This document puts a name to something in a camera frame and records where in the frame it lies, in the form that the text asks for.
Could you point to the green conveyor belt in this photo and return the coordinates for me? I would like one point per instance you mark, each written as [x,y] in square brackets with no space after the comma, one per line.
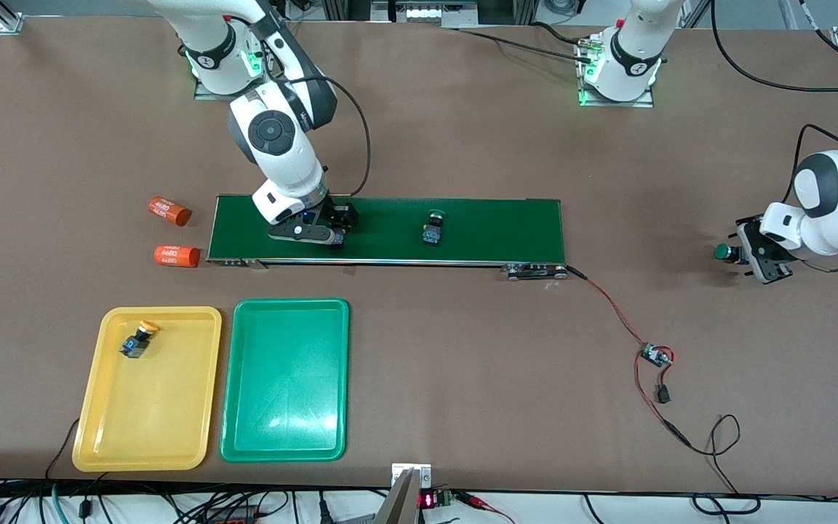
[499,233]

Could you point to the red digit display module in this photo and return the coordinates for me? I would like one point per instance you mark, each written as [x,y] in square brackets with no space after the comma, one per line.
[437,499]

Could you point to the orange 4680 battery cylinder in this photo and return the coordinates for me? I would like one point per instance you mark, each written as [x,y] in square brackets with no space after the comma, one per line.
[177,256]
[169,211]

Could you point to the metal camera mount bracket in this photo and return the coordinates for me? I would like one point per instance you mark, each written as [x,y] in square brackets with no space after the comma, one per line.
[423,471]

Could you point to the small speed controller board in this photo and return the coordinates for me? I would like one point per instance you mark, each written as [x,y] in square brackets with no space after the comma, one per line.
[655,355]

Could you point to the red clip test lead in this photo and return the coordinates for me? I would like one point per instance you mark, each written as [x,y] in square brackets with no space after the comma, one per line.
[481,502]

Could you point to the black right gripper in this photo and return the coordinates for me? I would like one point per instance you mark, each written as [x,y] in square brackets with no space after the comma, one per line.
[337,215]

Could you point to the yellow push button switch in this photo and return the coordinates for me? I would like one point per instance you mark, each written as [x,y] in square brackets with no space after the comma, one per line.
[135,346]
[337,244]

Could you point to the green push button switch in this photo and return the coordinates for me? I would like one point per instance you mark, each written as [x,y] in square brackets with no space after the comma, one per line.
[721,252]
[432,234]

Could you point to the green plastic tray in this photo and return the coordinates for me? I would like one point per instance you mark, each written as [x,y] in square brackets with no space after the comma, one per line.
[284,378]

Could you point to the grey labelled control box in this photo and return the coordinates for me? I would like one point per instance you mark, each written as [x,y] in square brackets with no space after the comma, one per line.
[419,11]

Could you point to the grey aluminium camera bar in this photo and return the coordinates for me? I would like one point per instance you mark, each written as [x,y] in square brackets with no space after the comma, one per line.
[398,506]

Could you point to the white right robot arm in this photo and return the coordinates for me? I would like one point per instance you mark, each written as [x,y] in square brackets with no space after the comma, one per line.
[281,145]

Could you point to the yellow plastic tray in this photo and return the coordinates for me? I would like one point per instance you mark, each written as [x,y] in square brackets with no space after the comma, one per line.
[146,407]

